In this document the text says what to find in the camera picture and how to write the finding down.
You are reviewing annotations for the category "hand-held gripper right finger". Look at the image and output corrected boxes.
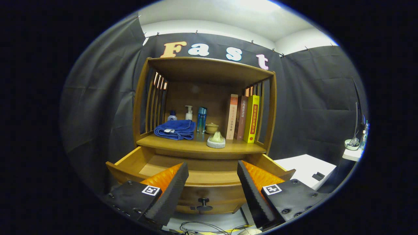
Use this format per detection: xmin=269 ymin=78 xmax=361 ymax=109
xmin=237 ymin=160 xmax=329 ymax=229

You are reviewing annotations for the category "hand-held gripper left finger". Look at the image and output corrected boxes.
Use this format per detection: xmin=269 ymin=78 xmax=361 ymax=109
xmin=101 ymin=162 xmax=189 ymax=227

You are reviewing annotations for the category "wooden drawer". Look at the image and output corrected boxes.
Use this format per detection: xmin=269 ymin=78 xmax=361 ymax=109
xmin=105 ymin=146 xmax=296 ymax=215

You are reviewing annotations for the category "green scrub brush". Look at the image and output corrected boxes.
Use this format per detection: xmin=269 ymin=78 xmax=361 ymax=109
xmin=207 ymin=131 xmax=226 ymax=149

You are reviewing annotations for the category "wooden countertop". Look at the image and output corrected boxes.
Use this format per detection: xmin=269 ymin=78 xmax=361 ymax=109
xmin=137 ymin=131 xmax=267 ymax=155

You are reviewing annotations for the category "wooden cabinet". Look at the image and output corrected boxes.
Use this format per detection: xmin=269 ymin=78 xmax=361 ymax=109
xmin=133 ymin=57 xmax=277 ymax=160

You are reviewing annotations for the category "yellow black floor tape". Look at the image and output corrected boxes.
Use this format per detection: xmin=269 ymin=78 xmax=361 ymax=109
xmin=170 ymin=228 xmax=252 ymax=235

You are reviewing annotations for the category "blue towel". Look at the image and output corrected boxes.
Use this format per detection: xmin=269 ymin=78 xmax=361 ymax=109
xmin=154 ymin=119 xmax=196 ymax=141

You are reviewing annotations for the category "yellow book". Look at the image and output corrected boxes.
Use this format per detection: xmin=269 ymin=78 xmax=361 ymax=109
xmin=243 ymin=95 xmax=260 ymax=143

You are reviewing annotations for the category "brown book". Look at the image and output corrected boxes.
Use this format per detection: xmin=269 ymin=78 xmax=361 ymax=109
xmin=234 ymin=95 xmax=249 ymax=140

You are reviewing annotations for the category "orange and white book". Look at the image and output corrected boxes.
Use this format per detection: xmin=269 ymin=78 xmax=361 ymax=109
xmin=226 ymin=94 xmax=239 ymax=140

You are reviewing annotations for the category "blue glass bottle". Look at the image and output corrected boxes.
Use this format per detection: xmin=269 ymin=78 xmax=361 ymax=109
xmin=197 ymin=107 xmax=207 ymax=133

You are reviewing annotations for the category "white desk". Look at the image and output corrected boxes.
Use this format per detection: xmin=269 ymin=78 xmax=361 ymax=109
xmin=342 ymin=149 xmax=363 ymax=162

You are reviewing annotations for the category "black backdrop cloth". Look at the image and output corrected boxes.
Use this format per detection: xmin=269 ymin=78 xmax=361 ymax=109
xmin=60 ymin=15 xmax=368 ymax=196

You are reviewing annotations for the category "clear plastic bottle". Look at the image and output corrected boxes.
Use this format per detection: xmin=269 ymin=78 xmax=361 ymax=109
xmin=359 ymin=120 xmax=369 ymax=150

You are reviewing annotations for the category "thin dark stand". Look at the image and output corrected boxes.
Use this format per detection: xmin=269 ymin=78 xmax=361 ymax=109
xmin=351 ymin=77 xmax=367 ymax=144

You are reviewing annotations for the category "black floor cable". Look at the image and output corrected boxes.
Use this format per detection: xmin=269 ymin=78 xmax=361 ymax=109
xmin=180 ymin=222 xmax=244 ymax=235

